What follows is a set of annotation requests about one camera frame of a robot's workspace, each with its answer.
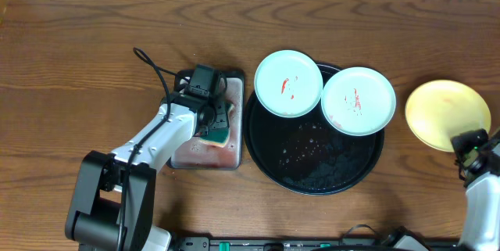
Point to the mint green plate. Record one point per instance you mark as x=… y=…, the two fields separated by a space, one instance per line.
x=358 y=101
x=288 y=83

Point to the green and yellow sponge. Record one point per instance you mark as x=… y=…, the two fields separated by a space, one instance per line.
x=218 y=138

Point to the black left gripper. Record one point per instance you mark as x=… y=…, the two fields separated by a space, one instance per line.
x=220 y=114

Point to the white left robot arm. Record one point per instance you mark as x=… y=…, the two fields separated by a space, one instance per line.
x=114 y=195

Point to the black rectangular water tray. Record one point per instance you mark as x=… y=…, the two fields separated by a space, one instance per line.
x=195 y=155

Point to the round black tray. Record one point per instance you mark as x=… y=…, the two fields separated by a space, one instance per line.
x=306 y=154

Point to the yellow plate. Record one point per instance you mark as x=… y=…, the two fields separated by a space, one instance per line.
x=437 y=111

